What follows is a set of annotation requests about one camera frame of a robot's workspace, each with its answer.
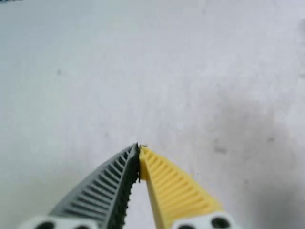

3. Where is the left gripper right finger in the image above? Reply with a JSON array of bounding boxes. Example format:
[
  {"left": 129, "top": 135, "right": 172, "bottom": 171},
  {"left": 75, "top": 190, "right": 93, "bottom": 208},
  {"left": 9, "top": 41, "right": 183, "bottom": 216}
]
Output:
[{"left": 139, "top": 146, "right": 241, "bottom": 229}]

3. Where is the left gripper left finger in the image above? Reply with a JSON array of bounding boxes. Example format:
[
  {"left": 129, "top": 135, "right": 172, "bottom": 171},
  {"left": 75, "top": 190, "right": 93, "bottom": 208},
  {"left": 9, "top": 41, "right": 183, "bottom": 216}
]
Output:
[{"left": 17, "top": 142, "right": 141, "bottom": 229}]

